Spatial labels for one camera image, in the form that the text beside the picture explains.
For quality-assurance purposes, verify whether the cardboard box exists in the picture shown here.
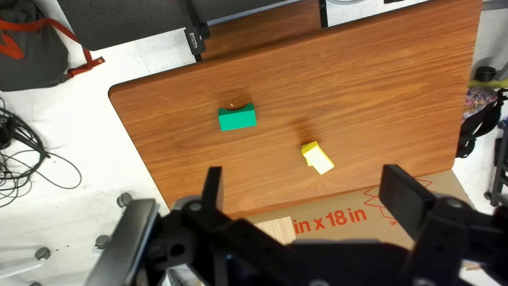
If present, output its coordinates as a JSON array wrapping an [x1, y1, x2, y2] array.
[[243, 169, 475, 251]]

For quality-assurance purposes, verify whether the green block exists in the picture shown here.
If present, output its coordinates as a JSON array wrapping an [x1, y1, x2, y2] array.
[[218, 103, 258, 132]]

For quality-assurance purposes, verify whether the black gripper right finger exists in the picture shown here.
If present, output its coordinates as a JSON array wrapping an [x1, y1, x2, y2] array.
[[380, 164, 437, 245]]

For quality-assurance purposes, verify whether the black cable bundle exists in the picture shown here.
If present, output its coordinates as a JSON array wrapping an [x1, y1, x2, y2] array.
[[0, 97, 85, 210]]

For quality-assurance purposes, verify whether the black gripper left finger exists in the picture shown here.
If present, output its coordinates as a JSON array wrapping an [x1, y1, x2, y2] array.
[[183, 167, 223, 218]]

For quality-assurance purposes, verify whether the dark grey backpack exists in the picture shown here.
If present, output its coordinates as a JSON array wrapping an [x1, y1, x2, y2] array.
[[0, 0, 105, 92]]

